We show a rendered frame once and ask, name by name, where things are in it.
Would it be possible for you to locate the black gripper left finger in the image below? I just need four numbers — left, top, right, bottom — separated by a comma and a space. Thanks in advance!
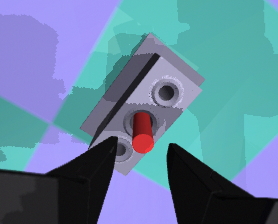
0, 136, 118, 224

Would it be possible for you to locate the red peg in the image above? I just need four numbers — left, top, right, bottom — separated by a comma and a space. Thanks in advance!
132, 112, 154, 154

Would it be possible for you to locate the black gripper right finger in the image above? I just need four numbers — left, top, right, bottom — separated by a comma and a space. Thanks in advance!
166, 143, 278, 224

